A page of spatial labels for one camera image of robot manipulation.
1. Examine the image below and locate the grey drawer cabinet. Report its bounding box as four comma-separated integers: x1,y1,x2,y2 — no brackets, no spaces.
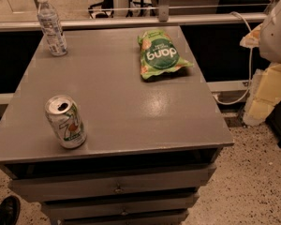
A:
0,25,235,225

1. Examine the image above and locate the clear plastic water bottle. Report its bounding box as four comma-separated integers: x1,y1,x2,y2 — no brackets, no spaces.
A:
37,0,67,56

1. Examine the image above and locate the grey metal railing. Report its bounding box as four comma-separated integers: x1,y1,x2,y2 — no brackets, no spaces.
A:
0,12,268,34

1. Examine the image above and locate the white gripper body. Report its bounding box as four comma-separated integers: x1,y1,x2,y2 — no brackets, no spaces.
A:
259,0,281,63

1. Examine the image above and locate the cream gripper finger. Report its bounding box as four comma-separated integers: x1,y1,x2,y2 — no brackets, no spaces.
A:
243,63,281,126
240,25,261,49

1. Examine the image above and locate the black shoe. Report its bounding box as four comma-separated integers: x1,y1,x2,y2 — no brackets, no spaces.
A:
0,195,21,225

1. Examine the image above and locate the bottom grey drawer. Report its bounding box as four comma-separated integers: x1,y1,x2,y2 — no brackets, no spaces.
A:
63,209,188,225

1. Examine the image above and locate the top grey drawer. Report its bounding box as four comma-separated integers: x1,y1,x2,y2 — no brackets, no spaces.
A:
9,163,216,202

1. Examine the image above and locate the middle grey drawer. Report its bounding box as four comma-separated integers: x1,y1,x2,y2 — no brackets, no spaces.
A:
42,189,199,219

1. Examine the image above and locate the white cable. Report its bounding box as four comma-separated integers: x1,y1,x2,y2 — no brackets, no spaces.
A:
213,11,255,106

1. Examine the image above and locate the black office chair base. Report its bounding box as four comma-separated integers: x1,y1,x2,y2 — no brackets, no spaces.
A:
88,0,113,19

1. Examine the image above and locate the green rice chip bag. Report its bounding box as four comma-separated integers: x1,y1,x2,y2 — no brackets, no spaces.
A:
138,29,193,80

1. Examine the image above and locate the grey drawer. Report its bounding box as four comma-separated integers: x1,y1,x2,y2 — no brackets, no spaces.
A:
9,163,216,202
42,189,199,219
63,209,188,225

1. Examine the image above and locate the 7up soda can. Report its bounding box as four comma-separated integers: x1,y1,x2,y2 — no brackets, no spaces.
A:
45,95,86,149

